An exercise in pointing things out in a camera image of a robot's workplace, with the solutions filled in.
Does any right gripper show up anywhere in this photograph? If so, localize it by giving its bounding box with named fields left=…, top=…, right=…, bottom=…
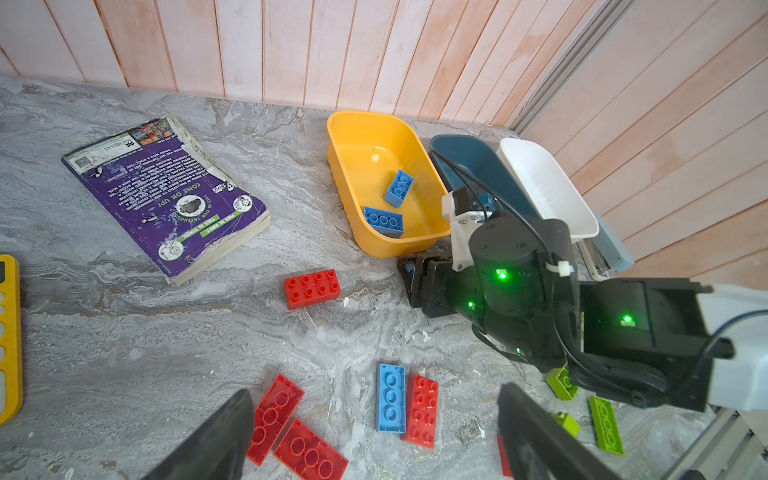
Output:
left=397, top=190, right=496, bottom=318

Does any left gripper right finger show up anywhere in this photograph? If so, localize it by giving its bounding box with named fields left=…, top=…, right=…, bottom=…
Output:
left=497, top=383, right=618, bottom=480

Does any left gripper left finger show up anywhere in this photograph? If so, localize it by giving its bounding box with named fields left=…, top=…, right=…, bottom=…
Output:
left=144, top=389, right=254, bottom=479

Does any red lego brick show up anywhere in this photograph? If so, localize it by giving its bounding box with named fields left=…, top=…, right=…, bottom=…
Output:
left=246, top=374, right=305, bottom=467
left=274, top=419, right=349, bottom=480
left=401, top=374, right=439, bottom=450
left=497, top=434, right=514, bottom=478

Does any blue lego brick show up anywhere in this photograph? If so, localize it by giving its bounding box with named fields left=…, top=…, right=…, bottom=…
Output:
left=377, top=364, right=406, bottom=434
left=384, top=170, right=414, bottom=208
left=363, top=207, right=404, bottom=238

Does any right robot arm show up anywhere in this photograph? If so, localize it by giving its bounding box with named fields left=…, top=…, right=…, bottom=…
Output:
left=398, top=189, right=767, bottom=411

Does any green lego brick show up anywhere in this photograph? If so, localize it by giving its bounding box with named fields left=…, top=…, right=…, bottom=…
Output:
left=588, top=396, right=625, bottom=456
left=551, top=412, right=581, bottom=438
left=546, top=366, right=579, bottom=401

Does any yellow plastic bin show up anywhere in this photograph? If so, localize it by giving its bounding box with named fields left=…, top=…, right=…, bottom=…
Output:
left=327, top=110, right=450, bottom=258

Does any teal plastic bin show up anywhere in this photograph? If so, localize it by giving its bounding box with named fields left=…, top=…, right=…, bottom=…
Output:
left=428, top=134, right=539, bottom=218

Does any red lego near book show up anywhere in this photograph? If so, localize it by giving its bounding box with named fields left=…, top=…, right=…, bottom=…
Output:
left=284, top=269, right=342, bottom=310

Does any white plastic bin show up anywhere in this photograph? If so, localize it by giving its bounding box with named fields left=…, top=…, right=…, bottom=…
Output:
left=496, top=138, right=600, bottom=243

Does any grey stapler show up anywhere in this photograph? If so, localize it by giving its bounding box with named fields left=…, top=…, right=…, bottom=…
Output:
left=577, top=214, right=635, bottom=282

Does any yellow calculator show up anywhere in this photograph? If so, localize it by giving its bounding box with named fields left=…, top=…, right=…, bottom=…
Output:
left=1, top=254, right=23, bottom=425

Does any purple paperback book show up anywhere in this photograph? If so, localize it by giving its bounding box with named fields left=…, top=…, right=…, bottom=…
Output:
left=62, top=114, right=271, bottom=285

